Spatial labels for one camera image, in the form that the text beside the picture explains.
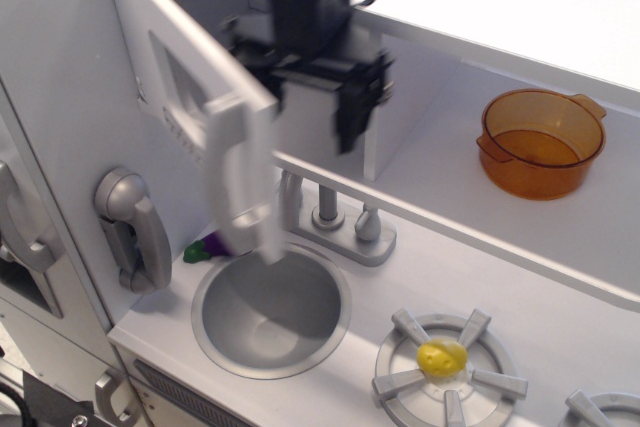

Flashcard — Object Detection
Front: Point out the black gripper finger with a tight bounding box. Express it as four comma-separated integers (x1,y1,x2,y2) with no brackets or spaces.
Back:
334,80,380,154
244,61,284,115

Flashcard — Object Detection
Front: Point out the grey round sink basin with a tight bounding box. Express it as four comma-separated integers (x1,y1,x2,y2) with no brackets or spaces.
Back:
191,244,352,380

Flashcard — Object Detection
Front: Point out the purple toy eggplant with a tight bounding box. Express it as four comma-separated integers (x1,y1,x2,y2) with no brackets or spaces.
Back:
182,231,234,264

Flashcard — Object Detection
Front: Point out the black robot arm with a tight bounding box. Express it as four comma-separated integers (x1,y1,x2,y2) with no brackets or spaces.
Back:
227,0,392,154

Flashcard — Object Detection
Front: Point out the orange transparent plastic pot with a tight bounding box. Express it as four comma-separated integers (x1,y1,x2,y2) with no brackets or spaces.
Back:
477,89,606,200

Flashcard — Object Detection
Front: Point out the yellow toy potato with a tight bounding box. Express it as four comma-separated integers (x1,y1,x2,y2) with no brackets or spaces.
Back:
416,338,468,378

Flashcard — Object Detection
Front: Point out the grey toy faucet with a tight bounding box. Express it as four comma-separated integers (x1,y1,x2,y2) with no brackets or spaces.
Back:
278,170,397,267

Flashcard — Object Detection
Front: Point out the white toy microwave door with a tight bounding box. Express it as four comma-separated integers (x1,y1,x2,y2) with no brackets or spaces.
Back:
114,0,284,264

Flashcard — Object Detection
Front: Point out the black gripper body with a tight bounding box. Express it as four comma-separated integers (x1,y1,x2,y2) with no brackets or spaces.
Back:
226,0,391,97

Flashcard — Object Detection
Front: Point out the grey fridge door handle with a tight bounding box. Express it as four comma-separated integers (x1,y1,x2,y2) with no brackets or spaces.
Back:
1,162,56,273

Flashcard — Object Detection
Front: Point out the grey toy wall phone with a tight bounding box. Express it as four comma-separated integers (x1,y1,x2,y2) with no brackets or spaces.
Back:
94,167,172,295

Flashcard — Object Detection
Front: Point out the grey stove burner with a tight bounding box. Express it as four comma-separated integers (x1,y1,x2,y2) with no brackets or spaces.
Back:
372,309,528,426
558,390,639,427

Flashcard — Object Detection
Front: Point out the grey oven door handle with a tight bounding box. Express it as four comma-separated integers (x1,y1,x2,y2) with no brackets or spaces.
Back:
94,371,140,427

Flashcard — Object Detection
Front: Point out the white toy kitchen shelf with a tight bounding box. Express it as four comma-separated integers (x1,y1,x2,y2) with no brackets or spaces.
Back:
274,63,639,311

